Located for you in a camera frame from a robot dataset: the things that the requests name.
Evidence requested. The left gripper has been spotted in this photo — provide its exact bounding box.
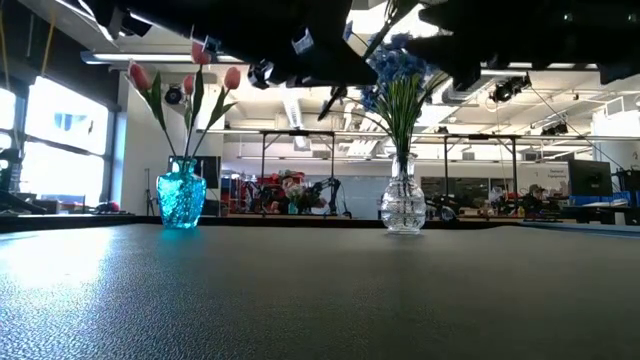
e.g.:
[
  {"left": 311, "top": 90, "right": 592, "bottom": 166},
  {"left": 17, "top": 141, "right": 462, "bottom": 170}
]
[{"left": 277, "top": 47, "right": 380, "bottom": 122}]

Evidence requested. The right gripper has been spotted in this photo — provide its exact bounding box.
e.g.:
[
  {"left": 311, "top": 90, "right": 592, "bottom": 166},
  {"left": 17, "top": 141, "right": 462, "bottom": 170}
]
[{"left": 405, "top": 34, "right": 484, "bottom": 91}]

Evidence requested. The blue artificial flower bunch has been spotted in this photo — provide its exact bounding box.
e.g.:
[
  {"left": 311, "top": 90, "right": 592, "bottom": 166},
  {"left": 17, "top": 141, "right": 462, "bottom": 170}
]
[
  {"left": 358, "top": 82, "right": 409, "bottom": 174},
  {"left": 399, "top": 62, "right": 452, "bottom": 174},
  {"left": 362, "top": 0, "right": 426, "bottom": 174},
  {"left": 367, "top": 47, "right": 431, "bottom": 174}
]

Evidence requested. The pink artificial tulip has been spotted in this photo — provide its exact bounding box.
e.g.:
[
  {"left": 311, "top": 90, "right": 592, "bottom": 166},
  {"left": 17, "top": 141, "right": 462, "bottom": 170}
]
[
  {"left": 192, "top": 65, "right": 243, "bottom": 160},
  {"left": 127, "top": 59, "right": 179, "bottom": 160},
  {"left": 189, "top": 39, "right": 212, "bottom": 160},
  {"left": 181, "top": 73, "right": 197, "bottom": 160}
]

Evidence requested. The clear glass vase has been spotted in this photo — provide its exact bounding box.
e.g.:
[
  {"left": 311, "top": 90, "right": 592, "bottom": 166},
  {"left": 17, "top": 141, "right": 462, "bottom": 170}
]
[{"left": 379, "top": 151, "right": 428, "bottom": 236}]

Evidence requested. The blue glass vase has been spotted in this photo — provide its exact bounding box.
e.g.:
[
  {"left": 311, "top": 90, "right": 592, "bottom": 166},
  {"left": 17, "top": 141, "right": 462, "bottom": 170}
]
[{"left": 155, "top": 156, "right": 208, "bottom": 231}]

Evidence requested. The black computer monitor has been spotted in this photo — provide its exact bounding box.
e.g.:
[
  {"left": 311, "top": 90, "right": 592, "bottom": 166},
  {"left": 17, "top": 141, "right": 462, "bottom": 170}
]
[
  {"left": 567, "top": 158, "right": 614, "bottom": 198},
  {"left": 167, "top": 154, "right": 222, "bottom": 191}
]

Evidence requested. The person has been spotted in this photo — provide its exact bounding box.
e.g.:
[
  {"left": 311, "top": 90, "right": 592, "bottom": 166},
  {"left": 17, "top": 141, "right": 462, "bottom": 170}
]
[{"left": 527, "top": 183, "right": 549, "bottom": 206}]

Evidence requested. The black round ceiling fixture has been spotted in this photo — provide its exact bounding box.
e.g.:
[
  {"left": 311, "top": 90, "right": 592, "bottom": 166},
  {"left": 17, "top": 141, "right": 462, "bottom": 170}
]
[{"left": 163, "top": 84, "right": 184, "bottom": 106}]

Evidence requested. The black table mat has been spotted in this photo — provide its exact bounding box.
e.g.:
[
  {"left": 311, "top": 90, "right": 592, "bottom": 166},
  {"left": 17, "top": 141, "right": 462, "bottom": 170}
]
[{"left": 0, "top": 222, "right": 640, "bottom": 360}]

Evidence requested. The long ceiling light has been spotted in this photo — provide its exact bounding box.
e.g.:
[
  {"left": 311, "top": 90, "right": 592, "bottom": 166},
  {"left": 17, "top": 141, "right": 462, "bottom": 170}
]
[{"left": 80, "top": 49, "right": 246, "bottom": 67}]

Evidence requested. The black tripod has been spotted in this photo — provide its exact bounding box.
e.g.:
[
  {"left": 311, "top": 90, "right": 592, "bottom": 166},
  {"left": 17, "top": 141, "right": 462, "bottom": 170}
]
[{"left": 143, "top": 167, "right": 158, "bottom": 217}]

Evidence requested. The large bright window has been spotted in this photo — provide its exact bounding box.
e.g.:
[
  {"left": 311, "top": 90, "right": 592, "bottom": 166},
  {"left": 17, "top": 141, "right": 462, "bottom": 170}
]
[{"left": 0, "top": 74, "right": 114, "bottom": 209}]

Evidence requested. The black overhead station frame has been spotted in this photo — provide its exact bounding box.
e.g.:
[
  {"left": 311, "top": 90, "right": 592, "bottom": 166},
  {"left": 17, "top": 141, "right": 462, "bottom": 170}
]
[
  {"left": 258, "top": 128, "right": 337, "bottom": 217},
  {"left": 442, "top": 132, "right": 520, "bottom": 214}
]

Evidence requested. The black ceiling-hung camera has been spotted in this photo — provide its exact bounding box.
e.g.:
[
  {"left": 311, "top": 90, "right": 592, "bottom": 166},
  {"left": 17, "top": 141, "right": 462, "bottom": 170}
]
[{"left": 489, "top": 73, "right": 532, "bottom": 105}]

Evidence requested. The black table border frame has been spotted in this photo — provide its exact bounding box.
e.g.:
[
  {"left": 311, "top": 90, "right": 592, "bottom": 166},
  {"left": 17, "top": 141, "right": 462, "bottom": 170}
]
[{"left": 0, "top": 213, "right": 640, "bottom": 234}]

